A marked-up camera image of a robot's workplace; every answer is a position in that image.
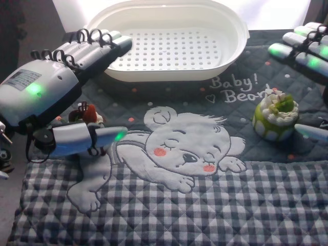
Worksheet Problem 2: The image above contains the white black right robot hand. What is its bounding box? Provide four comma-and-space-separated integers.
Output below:
268, 22, 328, 142

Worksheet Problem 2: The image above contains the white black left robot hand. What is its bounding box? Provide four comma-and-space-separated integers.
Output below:
0, 28, 133, 157

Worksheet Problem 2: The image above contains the white perforated oval basket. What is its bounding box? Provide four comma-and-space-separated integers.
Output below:
84, 0, 251, 84

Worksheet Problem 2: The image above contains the brown toy cake with strawberry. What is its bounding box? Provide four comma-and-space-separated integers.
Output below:
68, 101, 106, 127

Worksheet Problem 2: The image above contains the green toy cake with cream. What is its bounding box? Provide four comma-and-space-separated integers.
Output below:
252, 88, 300, 142

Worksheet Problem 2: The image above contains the grey quilt with bear print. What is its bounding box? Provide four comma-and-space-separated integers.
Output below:
6, 29, 328, 246

